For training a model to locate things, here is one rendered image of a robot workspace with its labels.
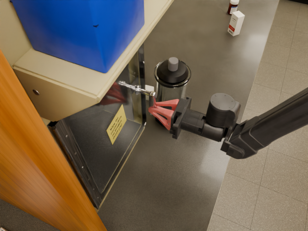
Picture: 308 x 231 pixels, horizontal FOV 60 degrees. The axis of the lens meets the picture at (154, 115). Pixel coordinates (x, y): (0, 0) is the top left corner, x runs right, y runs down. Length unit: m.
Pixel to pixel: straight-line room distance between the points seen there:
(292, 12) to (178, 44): 2.42
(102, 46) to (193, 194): 0.63
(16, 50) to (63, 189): 0.17
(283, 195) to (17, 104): 1.88
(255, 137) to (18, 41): 0.49
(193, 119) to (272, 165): 1.45
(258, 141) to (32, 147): 0.49
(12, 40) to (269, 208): 1.79
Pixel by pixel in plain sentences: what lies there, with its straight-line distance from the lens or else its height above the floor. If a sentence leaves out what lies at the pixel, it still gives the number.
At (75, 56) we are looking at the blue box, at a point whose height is 1.53.
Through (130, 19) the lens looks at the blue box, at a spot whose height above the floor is 1.54.
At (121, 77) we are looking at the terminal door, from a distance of 0.58.
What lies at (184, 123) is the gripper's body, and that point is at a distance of 0.68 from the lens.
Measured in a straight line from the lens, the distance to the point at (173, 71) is 0.77.
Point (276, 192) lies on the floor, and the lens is 2.00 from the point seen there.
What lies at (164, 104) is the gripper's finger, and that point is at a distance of 0.71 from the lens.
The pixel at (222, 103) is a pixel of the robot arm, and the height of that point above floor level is 1.25.
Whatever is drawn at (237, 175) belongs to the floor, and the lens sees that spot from 1.96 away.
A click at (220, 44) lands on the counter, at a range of 1.27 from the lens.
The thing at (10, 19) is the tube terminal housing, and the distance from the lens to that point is 0.33.
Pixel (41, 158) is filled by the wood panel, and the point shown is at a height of 1.48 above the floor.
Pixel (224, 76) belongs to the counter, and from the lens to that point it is 1.13.
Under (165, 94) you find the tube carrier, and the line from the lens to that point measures 0.80.
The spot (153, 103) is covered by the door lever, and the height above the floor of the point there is 1.18.
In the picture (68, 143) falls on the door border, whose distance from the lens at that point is 0.48.
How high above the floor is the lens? 1.72
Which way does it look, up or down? 54 degrees down
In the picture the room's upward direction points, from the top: straight up
